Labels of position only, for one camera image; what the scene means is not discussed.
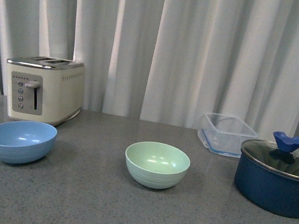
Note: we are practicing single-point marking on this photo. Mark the green bowl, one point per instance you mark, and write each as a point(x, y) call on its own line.
point(156, 165)

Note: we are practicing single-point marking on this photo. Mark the clear plastic food container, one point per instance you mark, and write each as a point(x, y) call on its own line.
point(223, 134)

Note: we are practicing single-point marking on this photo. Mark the cream four-slot toaster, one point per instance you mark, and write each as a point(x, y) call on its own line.
point(44, 89)

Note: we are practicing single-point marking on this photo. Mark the blue bowl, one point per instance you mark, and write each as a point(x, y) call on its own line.
point(25, 141)

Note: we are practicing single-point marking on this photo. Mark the glass lid with blue knob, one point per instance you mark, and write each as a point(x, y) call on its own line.
point(281, 156)

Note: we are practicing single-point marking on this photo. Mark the dark blue saucepan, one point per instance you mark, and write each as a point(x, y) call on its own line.
point(266, 188)

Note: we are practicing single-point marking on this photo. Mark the white pleated curtain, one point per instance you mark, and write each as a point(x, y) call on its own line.
point(169, 61)

